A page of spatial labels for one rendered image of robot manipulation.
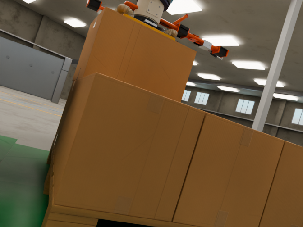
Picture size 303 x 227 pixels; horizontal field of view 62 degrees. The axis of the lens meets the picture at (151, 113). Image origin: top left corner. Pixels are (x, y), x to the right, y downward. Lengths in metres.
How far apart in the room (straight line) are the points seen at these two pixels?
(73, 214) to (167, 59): 1.01
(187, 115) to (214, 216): 0.40
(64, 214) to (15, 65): 0.66
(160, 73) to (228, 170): 0.73
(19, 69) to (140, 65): 0.61
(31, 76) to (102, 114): 0.51
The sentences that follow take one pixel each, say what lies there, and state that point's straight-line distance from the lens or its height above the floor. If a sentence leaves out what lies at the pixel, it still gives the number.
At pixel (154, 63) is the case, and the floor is 0.77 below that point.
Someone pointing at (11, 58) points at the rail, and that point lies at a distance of 1.20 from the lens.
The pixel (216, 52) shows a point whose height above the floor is 1.05.
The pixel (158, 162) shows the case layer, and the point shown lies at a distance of 0.84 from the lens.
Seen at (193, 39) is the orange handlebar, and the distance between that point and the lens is 1.80.
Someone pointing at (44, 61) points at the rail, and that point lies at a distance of 1.19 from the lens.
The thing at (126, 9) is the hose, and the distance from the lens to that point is 1.51.
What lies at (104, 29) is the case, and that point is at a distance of 1.39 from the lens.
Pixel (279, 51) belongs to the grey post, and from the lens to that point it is 4.71.
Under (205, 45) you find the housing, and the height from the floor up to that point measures 1.06.
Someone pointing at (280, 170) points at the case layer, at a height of 0.42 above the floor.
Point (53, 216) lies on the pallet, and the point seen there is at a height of 0.11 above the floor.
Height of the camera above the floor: 0.46
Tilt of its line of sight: 1 degrees up
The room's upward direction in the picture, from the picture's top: 18 degrees clockwise
